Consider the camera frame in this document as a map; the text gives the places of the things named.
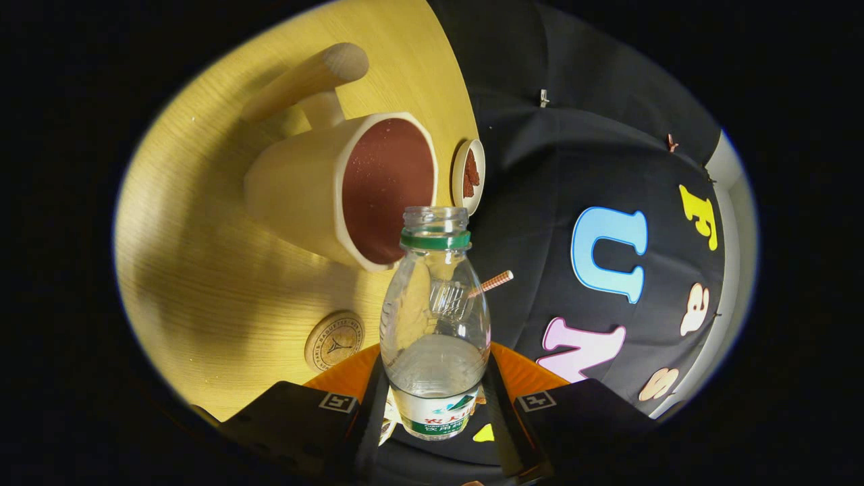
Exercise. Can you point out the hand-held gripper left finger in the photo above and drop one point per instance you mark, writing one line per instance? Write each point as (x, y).
(368, 432)

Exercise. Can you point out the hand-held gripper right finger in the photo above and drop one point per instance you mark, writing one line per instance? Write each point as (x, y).
(503, 432)

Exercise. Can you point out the clear plastic juice bottle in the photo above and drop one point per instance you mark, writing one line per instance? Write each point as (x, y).
(435, 378)

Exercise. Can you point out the round cork coaster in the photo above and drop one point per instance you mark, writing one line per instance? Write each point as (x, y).
(334, 342)

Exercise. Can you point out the wooden table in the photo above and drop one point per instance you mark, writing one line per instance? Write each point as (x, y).
(202, 283)

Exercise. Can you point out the brown food piece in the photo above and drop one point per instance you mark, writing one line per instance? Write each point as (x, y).
(474, 169)
(468, 183)

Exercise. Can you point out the black backdrop cloth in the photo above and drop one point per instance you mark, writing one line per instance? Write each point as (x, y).
(540, 169)

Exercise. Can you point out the white round plate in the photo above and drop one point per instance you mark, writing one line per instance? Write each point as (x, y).
(459, 162)

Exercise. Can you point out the pink cloth clip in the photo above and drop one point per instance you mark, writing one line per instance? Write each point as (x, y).
(671, 143)

